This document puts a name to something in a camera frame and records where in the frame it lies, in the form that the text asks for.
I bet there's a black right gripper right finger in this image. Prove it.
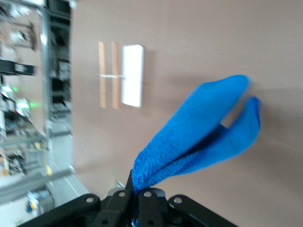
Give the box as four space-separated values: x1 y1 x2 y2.
138 189 237 227

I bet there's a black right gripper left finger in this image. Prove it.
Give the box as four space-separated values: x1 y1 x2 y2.
21 170 136 227

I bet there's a blue microfiber towel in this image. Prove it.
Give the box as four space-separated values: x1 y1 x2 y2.
131 74 263 225

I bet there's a black bar-shaped device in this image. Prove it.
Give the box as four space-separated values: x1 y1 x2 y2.
0 59 38 76

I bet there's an aluminium frame post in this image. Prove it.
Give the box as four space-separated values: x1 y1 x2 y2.
39 0 53 183

